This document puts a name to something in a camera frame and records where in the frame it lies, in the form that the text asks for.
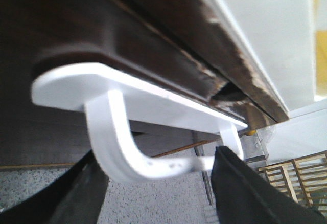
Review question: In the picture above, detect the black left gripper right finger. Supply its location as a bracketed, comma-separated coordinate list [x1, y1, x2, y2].
[211, 146, 326, 223]

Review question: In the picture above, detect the dark wooden drawer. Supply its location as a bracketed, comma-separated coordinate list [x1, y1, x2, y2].
[1, 0, 248, 166]

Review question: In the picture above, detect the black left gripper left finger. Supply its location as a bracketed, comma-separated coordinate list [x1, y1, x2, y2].
[1, 151, 109, 223]

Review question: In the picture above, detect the light wooden slatted rack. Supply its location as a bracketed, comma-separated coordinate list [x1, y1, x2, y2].
[258, 151, 326, 216]

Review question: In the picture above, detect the dark wooden drawer cabinet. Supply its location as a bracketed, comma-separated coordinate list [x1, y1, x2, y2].
[84, 0, 291, 143]

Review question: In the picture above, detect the white drawer handle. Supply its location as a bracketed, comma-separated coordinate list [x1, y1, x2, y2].
[31, 62, 247, 183]

